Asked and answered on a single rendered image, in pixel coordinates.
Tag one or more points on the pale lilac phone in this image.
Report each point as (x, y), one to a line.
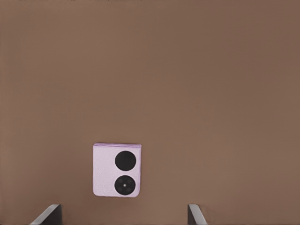
(104, 171)

